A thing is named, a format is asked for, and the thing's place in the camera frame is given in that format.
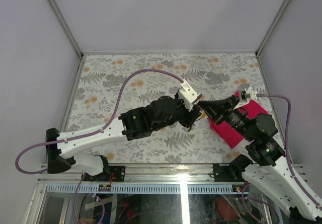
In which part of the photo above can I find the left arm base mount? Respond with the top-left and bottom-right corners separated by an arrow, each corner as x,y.
96,166 -> 126,183

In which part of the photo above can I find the floral table mat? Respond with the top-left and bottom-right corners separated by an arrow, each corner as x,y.
65,53 -> 267,164

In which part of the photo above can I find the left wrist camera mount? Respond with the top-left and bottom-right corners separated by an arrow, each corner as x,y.
178,80 -> 202,111

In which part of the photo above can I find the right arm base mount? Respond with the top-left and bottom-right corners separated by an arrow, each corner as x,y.
213,163 -> 251,183

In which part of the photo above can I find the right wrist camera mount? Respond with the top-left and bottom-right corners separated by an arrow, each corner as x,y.
234,84 -> 258,109

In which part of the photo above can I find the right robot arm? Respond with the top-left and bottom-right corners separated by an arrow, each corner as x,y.
198,92 -> 321,223

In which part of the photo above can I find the slotted cable duct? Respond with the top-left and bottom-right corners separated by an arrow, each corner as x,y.
47,184 -> 235,194

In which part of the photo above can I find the pink cloth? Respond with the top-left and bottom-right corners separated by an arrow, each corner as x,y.
206,91 -> 269,149

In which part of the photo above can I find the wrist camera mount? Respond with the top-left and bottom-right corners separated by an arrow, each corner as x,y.
178,80 -> 202,111
234,84 -> 258,109

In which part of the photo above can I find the aluminium front rail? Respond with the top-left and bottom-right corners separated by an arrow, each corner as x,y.
37,163 -> 309,186

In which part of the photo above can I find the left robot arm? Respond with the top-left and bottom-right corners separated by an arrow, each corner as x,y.
46,94 -> 201,181

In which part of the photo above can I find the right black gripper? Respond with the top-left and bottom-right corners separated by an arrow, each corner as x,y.
197,94 -> 255,141

